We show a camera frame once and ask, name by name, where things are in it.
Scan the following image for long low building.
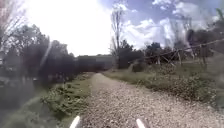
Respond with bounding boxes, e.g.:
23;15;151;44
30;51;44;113
75;54;116;73

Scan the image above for thin bare tree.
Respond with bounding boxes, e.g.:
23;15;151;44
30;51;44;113
109;3;126;69

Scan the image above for pale gravel path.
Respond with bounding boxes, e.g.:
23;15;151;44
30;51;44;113
78;72;224;128

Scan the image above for grass verge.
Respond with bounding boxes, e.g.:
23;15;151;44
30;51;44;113
101;54;224;108
0;71;96;128

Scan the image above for row of dark trees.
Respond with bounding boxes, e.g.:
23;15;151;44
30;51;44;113
0;0;79;84

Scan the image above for wooden rail fence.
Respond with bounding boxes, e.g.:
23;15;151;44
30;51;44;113
128;38;224;68

